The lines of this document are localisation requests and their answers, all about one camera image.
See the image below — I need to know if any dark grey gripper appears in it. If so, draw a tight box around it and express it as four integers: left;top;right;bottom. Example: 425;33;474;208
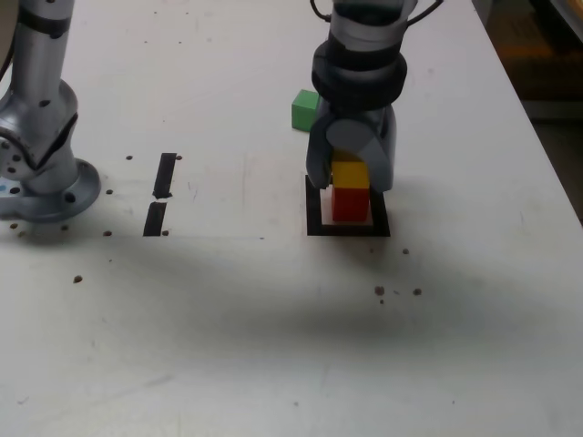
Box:
304;97;399;194

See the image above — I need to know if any black tape strip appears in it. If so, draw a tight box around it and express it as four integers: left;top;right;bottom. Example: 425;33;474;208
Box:
142;152;178;238

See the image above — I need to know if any yellow cube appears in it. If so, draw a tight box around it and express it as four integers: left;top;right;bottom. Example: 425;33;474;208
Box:
331;148;370;189

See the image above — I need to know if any green cube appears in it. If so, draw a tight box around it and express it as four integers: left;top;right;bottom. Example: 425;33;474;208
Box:
291;89;321;132

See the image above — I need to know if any red cube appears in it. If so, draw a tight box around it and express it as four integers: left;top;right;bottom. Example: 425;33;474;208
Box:
331;185;369;223

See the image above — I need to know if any black tape square outline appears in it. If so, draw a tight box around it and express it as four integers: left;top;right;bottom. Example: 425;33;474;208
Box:
304;175;392;238

